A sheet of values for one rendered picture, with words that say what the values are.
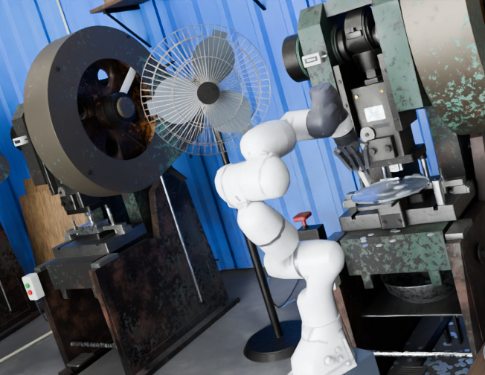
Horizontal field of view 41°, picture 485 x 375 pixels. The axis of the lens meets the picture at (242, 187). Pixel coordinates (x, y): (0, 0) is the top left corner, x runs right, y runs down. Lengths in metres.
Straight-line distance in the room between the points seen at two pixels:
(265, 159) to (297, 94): 2.25
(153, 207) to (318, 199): 1.06
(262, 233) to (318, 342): 0.41
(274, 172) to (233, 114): 1.32
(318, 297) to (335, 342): 0.15
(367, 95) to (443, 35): 0.54
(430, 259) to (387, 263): 0.16
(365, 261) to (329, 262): 0.64
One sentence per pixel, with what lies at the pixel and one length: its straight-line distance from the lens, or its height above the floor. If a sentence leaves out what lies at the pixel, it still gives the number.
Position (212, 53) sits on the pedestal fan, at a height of 1.45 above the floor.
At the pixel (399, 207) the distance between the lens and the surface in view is 2.38.
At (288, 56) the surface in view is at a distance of 2.51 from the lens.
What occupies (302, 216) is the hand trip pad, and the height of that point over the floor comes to 0.76.
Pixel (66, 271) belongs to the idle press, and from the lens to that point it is 3.53.
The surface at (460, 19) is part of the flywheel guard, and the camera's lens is 1.94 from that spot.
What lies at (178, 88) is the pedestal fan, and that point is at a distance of 2.83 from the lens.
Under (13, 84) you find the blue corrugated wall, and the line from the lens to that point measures 5.47.
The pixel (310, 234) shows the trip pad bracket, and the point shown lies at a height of 0.69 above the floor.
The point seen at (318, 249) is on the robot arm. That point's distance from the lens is 1.83.
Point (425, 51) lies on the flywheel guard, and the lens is 1.98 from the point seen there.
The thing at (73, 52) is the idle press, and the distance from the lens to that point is 3.11.
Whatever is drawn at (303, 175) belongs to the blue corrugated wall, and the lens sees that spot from 4.00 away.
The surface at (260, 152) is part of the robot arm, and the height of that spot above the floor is 1.14.
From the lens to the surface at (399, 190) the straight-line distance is 2.38.
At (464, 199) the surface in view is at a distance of 2.49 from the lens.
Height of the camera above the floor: 1.39
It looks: 11 degrees down
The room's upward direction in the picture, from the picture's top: 17 degrees counter-clockwise
